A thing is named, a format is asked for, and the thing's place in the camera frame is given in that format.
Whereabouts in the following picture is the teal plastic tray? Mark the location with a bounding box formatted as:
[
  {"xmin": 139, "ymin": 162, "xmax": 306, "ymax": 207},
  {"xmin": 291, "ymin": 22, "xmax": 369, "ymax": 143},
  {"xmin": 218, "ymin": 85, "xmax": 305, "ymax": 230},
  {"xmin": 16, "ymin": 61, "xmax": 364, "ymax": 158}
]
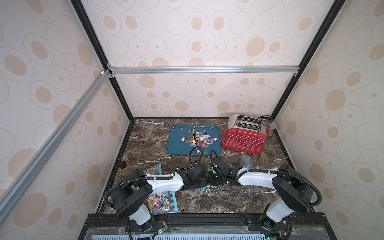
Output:
[{"xmin": 167, "ymin": 125, "xmax": 222, "ymax": 156}]

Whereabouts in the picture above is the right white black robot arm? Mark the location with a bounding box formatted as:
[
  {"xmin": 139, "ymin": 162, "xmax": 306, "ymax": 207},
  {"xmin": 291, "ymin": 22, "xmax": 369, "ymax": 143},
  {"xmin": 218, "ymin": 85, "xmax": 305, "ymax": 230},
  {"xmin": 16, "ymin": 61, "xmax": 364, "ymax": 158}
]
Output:
[{"xmin": 210, "ymin": 158, "xmax": 323, "ymax": 229}]

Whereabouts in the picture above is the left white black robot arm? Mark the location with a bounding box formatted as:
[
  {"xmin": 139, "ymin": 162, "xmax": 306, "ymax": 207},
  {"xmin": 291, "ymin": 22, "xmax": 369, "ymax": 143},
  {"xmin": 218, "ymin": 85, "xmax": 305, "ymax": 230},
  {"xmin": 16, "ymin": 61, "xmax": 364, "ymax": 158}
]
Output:
[{"xmin": 104, "ymin": 165, "xmax": 209, "ymax": 226}]

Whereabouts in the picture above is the candy ziploc bag front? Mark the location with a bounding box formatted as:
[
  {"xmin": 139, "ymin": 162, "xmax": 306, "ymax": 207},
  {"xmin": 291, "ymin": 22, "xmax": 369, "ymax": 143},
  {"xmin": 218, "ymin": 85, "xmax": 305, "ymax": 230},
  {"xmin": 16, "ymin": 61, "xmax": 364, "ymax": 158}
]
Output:
[{"xmin": 148, "ymin": 191, "xmax": 179, "ymax": 215}]

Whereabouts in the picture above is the poured candy pile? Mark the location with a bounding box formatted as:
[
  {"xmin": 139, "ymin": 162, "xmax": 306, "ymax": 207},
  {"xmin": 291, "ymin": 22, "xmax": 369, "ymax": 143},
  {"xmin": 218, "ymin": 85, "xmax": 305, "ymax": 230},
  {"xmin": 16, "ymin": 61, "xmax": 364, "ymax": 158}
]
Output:
[{"xmin": 169, "ymin": 125, "xmax": 220, "ymax": 149}]

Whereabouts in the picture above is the red silver toaster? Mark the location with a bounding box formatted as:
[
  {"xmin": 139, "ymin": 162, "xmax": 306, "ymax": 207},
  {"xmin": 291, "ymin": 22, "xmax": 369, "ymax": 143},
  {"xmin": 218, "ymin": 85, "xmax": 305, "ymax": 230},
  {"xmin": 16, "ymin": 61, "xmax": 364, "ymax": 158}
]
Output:
[{"xmin": 222, "ymin": 114, "xmax": 268, "ymax": 155}]

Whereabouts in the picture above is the brown spice jar black cap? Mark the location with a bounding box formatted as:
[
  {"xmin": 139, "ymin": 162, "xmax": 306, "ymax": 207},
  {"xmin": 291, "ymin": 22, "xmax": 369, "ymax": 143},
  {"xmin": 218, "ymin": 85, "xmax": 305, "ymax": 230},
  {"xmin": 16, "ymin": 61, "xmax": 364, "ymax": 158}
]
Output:
[{"xmin": 119, "ymin": 161, "xmax": 133, "ymax": 176}]

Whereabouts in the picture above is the toaster black power cable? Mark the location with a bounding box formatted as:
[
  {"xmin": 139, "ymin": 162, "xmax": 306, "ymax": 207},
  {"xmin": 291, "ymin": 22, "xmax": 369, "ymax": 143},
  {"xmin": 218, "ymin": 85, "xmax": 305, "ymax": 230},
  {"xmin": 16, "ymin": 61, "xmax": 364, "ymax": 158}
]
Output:
[{"xmin": 258, "ymin": 115, "xmax": 277, "ymax": 139}]

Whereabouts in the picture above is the horizontal aluminium frame bar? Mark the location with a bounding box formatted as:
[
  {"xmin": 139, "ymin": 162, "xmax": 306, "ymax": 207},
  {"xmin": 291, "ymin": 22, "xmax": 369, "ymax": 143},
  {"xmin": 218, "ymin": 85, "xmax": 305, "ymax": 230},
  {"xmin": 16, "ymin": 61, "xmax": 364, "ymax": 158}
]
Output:
[{"xmin": 111, "ymin": 66, "xmax": 300, "ymax": 74}]

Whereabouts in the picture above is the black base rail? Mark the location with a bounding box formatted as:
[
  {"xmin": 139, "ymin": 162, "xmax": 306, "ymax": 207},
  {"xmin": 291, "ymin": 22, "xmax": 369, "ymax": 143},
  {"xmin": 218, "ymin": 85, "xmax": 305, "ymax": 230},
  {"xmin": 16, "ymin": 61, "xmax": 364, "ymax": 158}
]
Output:
[{"xmin": 79, "ymin": 213, "xmax": 337, "ymax": 240}]

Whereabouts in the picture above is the left slanted aluminium frame bar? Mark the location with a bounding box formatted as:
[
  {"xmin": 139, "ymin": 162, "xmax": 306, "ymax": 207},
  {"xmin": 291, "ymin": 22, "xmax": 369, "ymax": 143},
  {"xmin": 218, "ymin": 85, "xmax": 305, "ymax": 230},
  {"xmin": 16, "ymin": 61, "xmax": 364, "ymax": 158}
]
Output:
[{"xmin": 1, "ymin": 69, "xmax": 111, "ymax": 225}]

